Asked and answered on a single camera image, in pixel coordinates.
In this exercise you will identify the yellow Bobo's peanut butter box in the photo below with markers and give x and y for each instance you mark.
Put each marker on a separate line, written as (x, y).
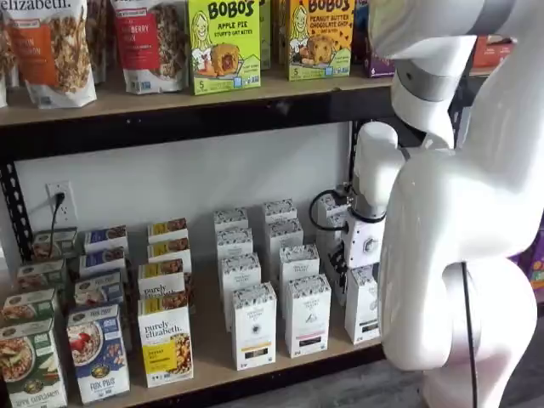
(319, 25)

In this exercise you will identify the white box pink strip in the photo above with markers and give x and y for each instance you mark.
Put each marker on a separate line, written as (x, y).
(279, 208)
(285, 234)
(307, 314)
(298, 263)

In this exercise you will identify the black metal shelf rack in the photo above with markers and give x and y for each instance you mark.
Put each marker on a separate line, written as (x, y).
(170, 123)
(474, 89)

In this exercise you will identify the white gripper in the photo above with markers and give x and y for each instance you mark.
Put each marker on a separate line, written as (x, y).
(361, 244)

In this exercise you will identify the red label granola bag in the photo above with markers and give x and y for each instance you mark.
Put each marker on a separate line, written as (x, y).
(136, 42)

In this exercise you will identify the blue purple snack bar box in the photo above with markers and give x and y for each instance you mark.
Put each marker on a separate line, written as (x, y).
(361, 42)

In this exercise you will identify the blue flax plus oatmeal box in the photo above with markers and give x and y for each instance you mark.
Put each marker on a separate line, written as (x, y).
(98, 289)
(98, 353)
(106, 238)
(102, 259)

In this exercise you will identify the wooden shelf board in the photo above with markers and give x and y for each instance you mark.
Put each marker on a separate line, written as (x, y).
(482, 71)
(140, 104)
(208, 319)

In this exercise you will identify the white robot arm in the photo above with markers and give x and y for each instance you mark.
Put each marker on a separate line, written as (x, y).
(467, 191)

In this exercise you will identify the orange snack box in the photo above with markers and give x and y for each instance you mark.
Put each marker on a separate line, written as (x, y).
(489, 53)

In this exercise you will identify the yellow purely elizabeth box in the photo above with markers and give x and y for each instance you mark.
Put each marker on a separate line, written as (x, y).
(163, 340)
(159, 285)
(168, 248)
(168, 228)

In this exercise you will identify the white wall outlet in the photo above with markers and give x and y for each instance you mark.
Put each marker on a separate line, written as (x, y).
(66, 191)

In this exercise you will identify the green apple cinnamon oatmeal box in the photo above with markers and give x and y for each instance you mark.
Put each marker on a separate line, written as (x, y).
(40, 276)
(25, 306)
(64, 244)
(30, 361)

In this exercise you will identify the white granola bag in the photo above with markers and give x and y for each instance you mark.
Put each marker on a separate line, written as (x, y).
(97, 38)
(4, 55)

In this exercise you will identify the orange label granola bag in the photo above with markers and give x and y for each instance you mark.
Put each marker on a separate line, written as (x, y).
(42, 51)

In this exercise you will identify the white box yellow strip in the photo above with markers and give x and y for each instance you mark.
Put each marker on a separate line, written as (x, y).
(254, 327)
(234, 242)
(238, 274)
(230, 217)

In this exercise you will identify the green Bobo's apple pie box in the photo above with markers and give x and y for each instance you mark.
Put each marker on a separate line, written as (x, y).
(265, 34)
(221, 25)

